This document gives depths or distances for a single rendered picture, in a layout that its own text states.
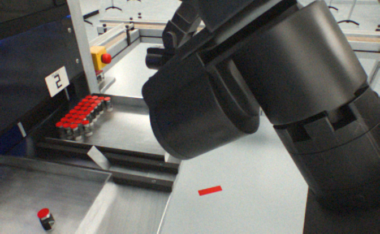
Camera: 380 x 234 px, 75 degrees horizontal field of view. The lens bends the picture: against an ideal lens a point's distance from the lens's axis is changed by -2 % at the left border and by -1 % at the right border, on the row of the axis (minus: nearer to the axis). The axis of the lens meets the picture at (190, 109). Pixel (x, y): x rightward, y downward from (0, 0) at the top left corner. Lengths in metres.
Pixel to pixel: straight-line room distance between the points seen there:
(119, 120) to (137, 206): 0.33
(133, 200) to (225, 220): 1.07
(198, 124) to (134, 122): 0.66
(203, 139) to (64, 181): 0.55
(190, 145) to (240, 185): 1.62
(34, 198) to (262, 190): 1.41
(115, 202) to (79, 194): 0.09
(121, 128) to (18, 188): 0.30
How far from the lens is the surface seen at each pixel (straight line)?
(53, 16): 0.82
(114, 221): 0.58
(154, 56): 0.73
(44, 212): 0.58
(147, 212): 0.57
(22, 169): 0.77
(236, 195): 1.73
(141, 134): 0.76
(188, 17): 0.64
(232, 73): 0.17
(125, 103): 0.91
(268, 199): 1.76
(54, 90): 0.82
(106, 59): 0.99
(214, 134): 0.16
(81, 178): 0.67
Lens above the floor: 1.35
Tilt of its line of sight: 33 degrees down
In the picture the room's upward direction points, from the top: straight up
